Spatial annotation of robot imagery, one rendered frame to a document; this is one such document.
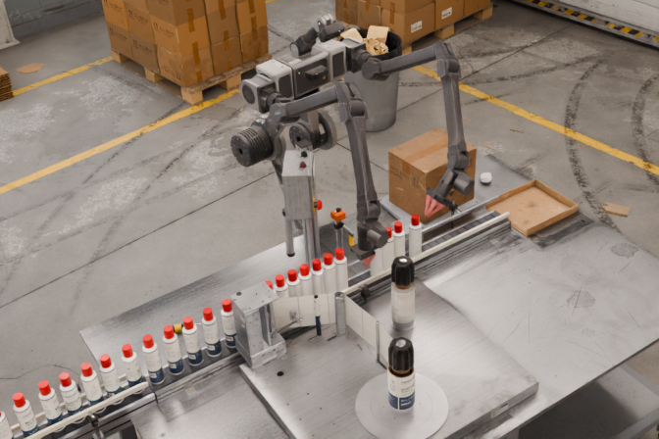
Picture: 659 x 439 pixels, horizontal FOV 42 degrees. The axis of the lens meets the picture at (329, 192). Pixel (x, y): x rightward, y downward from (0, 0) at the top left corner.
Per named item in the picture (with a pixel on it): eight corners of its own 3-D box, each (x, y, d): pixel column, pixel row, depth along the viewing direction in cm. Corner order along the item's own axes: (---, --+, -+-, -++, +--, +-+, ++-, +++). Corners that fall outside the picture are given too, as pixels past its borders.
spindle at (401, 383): (398, 419, 277) (398, 357, 260) (382, 403, 283) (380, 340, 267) (421, 408, 280) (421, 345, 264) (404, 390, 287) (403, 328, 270)
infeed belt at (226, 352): (155, 399, 296) (153, 391, 294) (145, 384, 302) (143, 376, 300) (508, 226, 366) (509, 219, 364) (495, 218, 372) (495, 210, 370)
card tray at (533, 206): (527, 236, 362) (527, 229, 359) (484, 208, 380) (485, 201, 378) (577, 212, 374) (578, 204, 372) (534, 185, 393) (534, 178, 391)
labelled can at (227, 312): (229, 351, 308) (223, 309, 297) (224, 342, 312) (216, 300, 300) (242, 344, 311) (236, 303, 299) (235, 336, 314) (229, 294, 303)
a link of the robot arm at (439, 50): (459, 39, 341) (443, 35, 333) (462, 73, 339) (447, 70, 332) (376, 66, 372) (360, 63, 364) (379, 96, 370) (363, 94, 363)
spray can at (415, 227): (414, 263, 344) (414, 221, 332) (406, 256, 348) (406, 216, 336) (424, 258, 346) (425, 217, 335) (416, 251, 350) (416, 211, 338)
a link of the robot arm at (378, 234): (376, 203, 314) (359, 206, 308) (397, 216, 307) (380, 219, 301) (369, 231, 318) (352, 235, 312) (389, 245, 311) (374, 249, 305)
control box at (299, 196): (285, 219, 304) (281, 175, 293) (289, 193, 318) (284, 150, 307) (314, 219, 303) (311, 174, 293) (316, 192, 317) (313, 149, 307)
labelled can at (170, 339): (173, 378, 299) (164, 335, 287) (167, 369, 302) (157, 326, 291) (186, 371, 301) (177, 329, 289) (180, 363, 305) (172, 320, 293)
